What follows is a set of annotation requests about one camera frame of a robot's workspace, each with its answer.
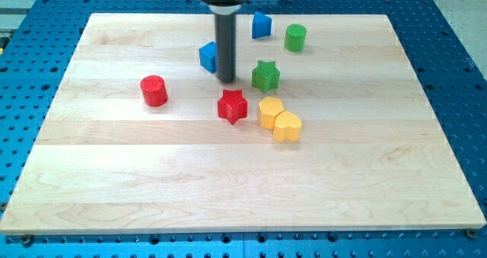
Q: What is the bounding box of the yellow heart block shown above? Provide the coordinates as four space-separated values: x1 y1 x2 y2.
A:
272 111 302 142

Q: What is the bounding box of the red star block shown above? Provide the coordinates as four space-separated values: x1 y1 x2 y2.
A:
217 89 248 125

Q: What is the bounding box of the wooden board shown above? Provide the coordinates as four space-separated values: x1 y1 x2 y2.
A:
1 13 485 235

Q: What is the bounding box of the green star block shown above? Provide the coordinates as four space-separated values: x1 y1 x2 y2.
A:
251 60 280 93

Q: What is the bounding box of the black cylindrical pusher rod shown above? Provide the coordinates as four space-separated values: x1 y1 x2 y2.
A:
212 5 240 83

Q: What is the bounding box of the blue cube block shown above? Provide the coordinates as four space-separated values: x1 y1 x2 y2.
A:
199 41 216 73

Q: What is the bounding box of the blue triangle block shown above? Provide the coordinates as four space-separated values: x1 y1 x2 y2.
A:
251 11 272 39

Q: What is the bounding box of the green cylinder block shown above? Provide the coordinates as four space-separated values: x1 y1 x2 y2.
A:
284 24 307 52

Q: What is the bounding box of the red cylinder block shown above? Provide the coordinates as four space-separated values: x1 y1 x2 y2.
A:
140 75 168 107

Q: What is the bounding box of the yellow hexagon block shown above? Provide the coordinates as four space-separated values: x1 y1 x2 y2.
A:
258 97 285 129

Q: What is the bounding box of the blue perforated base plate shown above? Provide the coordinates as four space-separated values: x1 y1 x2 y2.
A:
1 0 486 257

